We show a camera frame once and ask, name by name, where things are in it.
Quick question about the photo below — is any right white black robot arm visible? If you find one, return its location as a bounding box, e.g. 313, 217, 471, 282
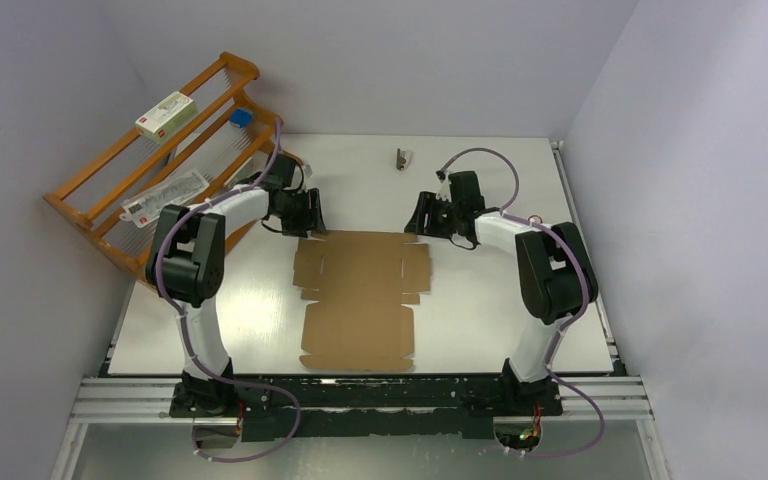
405, 170, 598, 414

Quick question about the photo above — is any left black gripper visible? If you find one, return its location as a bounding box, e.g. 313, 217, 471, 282
274, 187, 328, 239

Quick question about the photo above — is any small metal clip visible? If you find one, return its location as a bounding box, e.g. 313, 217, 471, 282
395, 148, 414, 171

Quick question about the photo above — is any white green carton box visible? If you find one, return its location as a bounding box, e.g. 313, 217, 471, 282
134, 91, 198, 144

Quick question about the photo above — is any blue small object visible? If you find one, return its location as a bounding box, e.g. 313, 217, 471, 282
228, 108, 253, 129

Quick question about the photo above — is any brown cardboard box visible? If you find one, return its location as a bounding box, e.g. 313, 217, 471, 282
293, 231, 432, 373

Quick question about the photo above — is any orange wooden rack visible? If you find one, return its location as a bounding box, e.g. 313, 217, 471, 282
43, 52, 283, 281

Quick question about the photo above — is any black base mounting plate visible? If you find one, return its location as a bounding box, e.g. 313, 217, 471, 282
168, 373, 563, 442

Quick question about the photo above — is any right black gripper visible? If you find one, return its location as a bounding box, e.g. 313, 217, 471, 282
404, 191, 461, 239

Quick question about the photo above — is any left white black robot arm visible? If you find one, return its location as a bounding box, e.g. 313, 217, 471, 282
145, 153, 326, 417

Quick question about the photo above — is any clear plastic packet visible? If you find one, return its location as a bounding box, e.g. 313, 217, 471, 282
119, 169, 209, 228

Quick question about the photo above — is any aluminium frame rail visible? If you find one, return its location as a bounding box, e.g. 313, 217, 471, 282
52, 374, 670, 479

